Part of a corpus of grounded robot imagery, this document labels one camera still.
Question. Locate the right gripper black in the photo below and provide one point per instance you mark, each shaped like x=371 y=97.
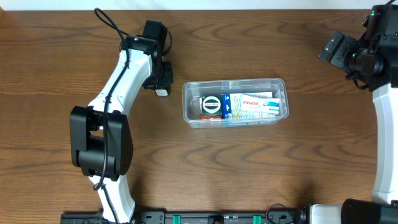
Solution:
x=337 y=50

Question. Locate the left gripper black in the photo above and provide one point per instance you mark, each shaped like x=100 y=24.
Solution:
x=166 y=78

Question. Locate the dark syrup bottle white cap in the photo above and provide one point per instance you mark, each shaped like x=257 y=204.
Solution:
x=162 y=91

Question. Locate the clear plastic container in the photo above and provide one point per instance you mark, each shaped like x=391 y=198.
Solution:
x=193 y=91

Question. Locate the red Panadol ActiFast box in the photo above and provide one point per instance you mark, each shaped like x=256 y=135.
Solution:
x=210 y=117

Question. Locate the green box round label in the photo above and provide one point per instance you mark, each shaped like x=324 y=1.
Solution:
x=211 y=106

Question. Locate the blue white medicine box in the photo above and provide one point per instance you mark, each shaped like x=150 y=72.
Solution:
x=231 y=106

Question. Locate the white Panadol box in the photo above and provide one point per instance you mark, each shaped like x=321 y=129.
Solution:
x=255 y=104

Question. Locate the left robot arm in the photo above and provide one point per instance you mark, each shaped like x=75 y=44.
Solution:
x=101 y=142

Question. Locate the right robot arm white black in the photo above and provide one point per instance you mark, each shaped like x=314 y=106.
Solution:
x=383 y=206

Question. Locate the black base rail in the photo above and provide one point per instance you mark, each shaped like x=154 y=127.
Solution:
x=274 y=215

